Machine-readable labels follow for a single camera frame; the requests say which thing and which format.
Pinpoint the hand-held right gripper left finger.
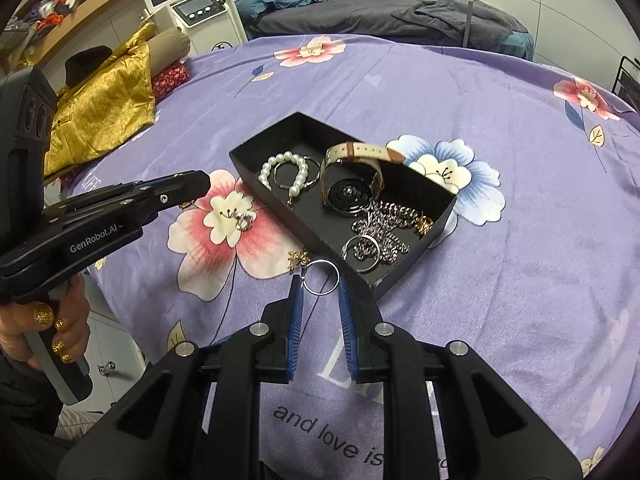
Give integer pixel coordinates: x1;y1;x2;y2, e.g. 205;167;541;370
67;275;306;480

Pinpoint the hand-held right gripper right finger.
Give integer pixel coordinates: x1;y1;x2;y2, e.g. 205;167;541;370
337;280;583;480

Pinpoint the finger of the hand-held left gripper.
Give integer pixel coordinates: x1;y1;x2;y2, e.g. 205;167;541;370
47;170;201;214
44;171;212;242

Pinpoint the black jewelry box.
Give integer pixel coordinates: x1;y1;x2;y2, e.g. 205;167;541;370
228;111;458;303

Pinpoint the white pearl bracelet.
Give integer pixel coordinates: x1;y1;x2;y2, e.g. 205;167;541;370
258;151;311;208

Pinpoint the silver chain necklace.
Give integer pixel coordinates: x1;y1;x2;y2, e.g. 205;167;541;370
350;200;426;266

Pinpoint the white strap wristwatch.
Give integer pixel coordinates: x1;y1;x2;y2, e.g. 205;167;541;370
319;140;406;218

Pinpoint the thin hoop bangle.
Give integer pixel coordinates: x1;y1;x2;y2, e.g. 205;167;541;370
274;156;322;191

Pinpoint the person's left forearm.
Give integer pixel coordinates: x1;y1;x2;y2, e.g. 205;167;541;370
0;347;66;441

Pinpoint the person's left hand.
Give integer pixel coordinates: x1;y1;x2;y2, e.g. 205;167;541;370
0;275;91;372

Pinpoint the gold satin cloth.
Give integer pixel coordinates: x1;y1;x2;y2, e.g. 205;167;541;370
44;22;158;178

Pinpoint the red patterned cloth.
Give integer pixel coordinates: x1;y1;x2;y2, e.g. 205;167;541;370
152;60;191;101

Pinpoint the beige bolster roll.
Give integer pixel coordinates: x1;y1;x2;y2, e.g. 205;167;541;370
150;27;193;78

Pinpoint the purple floral bedsheet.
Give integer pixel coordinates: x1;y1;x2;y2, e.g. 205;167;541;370
42;35;640;480

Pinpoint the wooden shelf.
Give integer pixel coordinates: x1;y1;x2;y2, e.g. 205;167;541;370
0;0;146;76

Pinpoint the grey blanket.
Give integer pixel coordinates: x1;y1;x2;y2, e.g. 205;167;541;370
250;0;531;53

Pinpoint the white gooseneck lamp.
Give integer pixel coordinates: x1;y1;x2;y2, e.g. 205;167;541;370
462;0;543;51

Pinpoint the small silver ring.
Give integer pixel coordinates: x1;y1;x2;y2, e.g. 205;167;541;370
227;209;258;233

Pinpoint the black wire rack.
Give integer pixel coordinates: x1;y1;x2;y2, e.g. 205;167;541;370
612;55;640;116

